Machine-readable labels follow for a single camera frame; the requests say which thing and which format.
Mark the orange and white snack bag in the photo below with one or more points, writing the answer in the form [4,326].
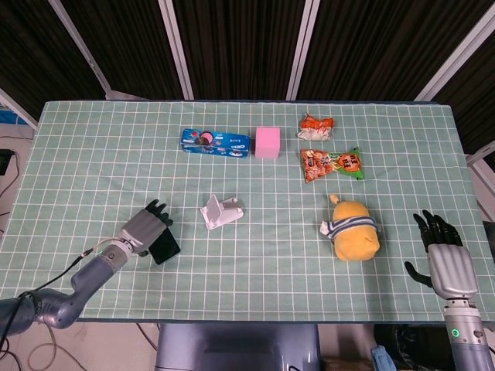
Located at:
[315,127]

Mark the grey-blue robot torso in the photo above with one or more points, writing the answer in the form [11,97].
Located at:
[236,348]

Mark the green checked tablecloth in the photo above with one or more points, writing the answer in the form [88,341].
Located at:
[270,274]

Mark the pink foam cube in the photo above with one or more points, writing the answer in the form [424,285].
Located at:
[267,143]

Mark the black bag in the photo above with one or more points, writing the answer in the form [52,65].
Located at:
[419,348]

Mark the white folding phone stand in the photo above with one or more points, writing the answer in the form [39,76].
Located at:
[229,214]

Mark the black smartphone blue case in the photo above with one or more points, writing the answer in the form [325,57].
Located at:
[167,247]

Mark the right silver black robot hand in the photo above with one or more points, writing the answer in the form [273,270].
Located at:
[452,266]

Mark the black box device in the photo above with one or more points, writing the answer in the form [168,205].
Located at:
[4,161]

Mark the orange and green snack bag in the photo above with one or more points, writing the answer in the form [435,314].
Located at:
[328,164]

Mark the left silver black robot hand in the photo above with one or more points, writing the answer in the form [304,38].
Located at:
[141,228]

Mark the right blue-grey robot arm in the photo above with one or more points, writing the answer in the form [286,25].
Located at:
[468,340]

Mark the blue cloth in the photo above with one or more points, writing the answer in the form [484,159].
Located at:
[383,359]

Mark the yellow plush toy striped scarf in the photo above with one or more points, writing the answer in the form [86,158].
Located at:
[354,233]

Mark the white frame post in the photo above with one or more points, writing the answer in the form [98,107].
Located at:
[20,109]
[481,159]
[456,63]
[177,50]
[77,38]
[302,50]

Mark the blue Oreo cookie box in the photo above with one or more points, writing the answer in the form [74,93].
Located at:
[216,145]

